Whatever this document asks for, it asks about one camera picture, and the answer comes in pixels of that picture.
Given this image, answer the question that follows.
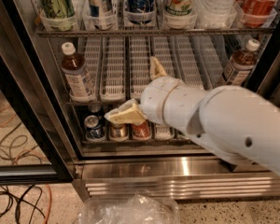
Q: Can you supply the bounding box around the clear water bottle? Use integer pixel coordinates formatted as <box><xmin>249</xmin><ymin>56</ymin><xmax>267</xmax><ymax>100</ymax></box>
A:
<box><xmin>195</xmin><ymin>0</ymin><xmax>236</xmax><ymax>29</ymax></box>

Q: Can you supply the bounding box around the wire shelf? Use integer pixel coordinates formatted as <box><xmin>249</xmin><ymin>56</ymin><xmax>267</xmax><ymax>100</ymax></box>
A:
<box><xmin>36</xmin><ymin>28</ymin><xmax>274</xmax><ymax>37</ymax></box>
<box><xmin>66</xmin><ymin>99</ymin><xmax>132</xmax><ymax>105</ymax></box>

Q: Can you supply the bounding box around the red coca-cola can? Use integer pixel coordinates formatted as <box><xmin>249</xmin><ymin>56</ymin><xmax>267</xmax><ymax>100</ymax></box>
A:
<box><xmin>242</xmin><ymin>0</ymin><xmax>277</xmax><ymax>28</ymax></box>

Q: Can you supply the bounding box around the blue pepsi can shelf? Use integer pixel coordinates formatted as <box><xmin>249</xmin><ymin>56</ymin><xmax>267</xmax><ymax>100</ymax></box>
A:
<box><xmin>126</xmin><ymin>0</ymin><xmax>154</xmax><ymax>24</ymax></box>
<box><xmin>84</xmin><ymin>104</ymin><xmax>105</xmax><ymax>140</ymax></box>

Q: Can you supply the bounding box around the green can top shelf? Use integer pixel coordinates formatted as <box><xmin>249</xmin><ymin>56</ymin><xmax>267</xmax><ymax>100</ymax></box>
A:
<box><xmin>40</xmin><ymin>0</ymin><xmax>75</xmax><ymax>31</ymax></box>

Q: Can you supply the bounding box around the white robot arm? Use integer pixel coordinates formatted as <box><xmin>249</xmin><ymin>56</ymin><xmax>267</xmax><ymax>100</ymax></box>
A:
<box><xmin>105</xmin><ymin>57</ymin><xmax>280</xmax><ymax>176</ymax></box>

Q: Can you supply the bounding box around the steel fridge bottom grille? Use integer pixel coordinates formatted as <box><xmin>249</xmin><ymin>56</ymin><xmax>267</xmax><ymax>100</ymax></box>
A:
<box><xmin>73</xmin><ymin>156</ymin><xmax>280</xmax><ymax>201</ymax></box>

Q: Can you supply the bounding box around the right tea bottle white cap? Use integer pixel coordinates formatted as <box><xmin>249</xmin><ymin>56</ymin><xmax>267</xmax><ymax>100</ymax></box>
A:
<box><xmin>217</xmin><ymin>38</ymin><xmax>260</xmax><ymax>86</ymax></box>

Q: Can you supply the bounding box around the blue pepsi can top shelf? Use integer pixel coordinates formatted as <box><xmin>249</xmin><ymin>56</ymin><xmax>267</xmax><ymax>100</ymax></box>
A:
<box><xmin>126</xmin><ymin>0</ymin><xmax>154</xmax><ymax>24</ymax></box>

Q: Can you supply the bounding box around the middle wire shelf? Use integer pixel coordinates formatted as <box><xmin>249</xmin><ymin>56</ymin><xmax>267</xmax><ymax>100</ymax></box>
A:
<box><xmin>66</xmin><ymin>99</ymin><xmax>132</xmax><ymax>105</ymax></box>

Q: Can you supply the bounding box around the glass fridge door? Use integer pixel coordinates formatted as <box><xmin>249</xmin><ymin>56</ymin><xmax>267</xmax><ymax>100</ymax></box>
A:
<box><xmin>0</xmin><ymin>54</ymin><xmax>73</xmax><ymax>185</ymax></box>
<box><xmin>245</xmin><ymin>21</ymin><xmax>280</xmax><ymax>100</ymax></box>

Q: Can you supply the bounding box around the clear plastic bin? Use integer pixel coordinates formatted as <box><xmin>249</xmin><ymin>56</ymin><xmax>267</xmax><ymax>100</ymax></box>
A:
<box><xmin>78</xmin><ymin>194</ymin><xmax>180</xmax><ymax>224</ymax></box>

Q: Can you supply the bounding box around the blue pepsi can bottom shelf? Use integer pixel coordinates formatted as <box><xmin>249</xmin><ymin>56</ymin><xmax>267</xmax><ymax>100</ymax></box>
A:
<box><xmin>84</xmin><ymin>104</ymin><xmax>105</xmax><ymax>140</ymax></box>

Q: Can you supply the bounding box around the top wire shelf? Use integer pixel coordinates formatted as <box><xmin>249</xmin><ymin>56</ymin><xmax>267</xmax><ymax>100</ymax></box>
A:
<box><xmin>36</xmin><ymin>28</ymin><xmax>274</xmax><ymax>37</ymax></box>

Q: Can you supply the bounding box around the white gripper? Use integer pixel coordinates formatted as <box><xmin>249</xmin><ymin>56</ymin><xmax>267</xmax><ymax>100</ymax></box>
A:
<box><xmin>105</xmin><ymin>56</ymin><xmax>184</xmax><ymax>125</ymax></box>

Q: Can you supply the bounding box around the left glass fridge door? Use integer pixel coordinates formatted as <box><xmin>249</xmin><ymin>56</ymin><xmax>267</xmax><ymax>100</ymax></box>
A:
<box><xmin>0</xmin><ymin>54</ymin><xmax>73</xmax><ymax>185</ymax></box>

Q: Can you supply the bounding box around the red can bottom shelf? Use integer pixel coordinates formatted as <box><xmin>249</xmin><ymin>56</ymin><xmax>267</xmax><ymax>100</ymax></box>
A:
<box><xmin>132</xmin><ymin>121</ymin><xmax>151</xmax><ymax>140</ymax></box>

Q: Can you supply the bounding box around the slim blue silver can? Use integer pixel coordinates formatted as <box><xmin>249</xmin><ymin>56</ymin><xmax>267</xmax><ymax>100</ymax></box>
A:
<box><xmin>88</xmin><ymin>0</ymin><xmax>113</xmax><ymax>30</ymax></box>

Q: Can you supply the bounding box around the left tea bottle white cap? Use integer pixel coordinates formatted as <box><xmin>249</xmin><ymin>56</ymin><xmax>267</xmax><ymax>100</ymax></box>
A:
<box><xmin>62</xmin><ymin>42</ymin><xmax>93</xmax><ymax>102</ymax></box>

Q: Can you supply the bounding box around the tea bottle white cap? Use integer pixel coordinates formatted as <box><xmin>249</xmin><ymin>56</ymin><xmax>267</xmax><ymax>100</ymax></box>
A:
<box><xmin>217</xmin><ymin>38</ymin><xmax>260</xmax><ymax>86</ymax></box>
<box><xmin>62</xmin><ymin>42</ymin><xmax>93</xmax><ymax>102</ymax></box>

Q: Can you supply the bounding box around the right glass fridge door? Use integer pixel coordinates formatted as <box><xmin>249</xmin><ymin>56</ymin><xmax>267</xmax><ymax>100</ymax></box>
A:
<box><xmin>245</xmin><ymin>21</ymin><xmax>280</xmax><ymax>100</ymax></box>

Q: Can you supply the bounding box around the gold can bottom shelf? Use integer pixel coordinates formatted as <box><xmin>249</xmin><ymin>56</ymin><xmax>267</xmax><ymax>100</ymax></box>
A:
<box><xmin>110</xmin><ymin>124</ymin><xmax>128</xmax><ymax>139</ymax></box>

